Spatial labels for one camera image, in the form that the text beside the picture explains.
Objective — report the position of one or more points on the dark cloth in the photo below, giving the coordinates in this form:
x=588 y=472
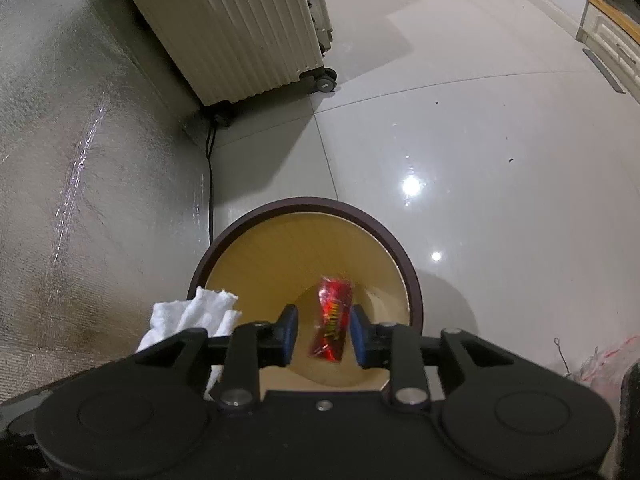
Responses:
x=631 y=420

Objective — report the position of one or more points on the silver foil table cover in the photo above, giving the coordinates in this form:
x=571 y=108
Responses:
x=90 y=160

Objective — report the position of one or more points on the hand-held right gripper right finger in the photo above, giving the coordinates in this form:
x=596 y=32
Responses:
x=357 y=334

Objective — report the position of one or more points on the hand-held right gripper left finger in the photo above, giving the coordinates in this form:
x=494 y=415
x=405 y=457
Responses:
x=289 y=334

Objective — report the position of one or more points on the round brown waste bin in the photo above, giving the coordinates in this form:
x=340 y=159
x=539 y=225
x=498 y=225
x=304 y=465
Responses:
x=260 y=260

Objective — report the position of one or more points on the wooden bench with white drawers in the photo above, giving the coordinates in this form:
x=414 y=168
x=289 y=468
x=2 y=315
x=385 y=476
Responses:
x=617 y=30

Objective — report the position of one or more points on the cream ribbed suitcase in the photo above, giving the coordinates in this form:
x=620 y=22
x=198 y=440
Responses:
x=320 y=0
x=235 y=25

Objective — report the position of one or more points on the clear plastic zip bag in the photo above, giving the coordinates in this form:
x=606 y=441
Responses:
x=602 y=365

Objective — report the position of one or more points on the red snack wrapper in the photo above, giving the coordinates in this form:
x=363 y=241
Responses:
x=330 y=320

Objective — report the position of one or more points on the white crumpled tissue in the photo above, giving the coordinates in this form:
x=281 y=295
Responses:
x=195 y=312

